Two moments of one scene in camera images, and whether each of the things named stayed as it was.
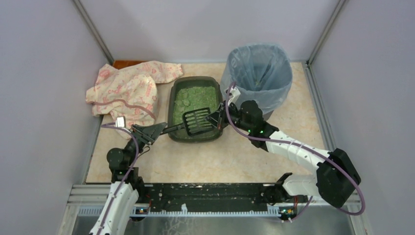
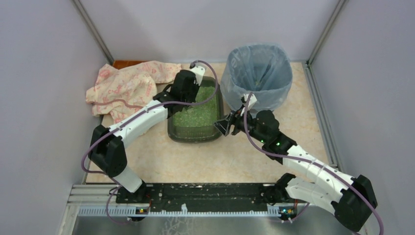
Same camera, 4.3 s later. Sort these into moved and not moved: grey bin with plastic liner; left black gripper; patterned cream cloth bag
Moved: left black gripper
Not moved: patterned cream cloth bag; grey bin with plastic liner
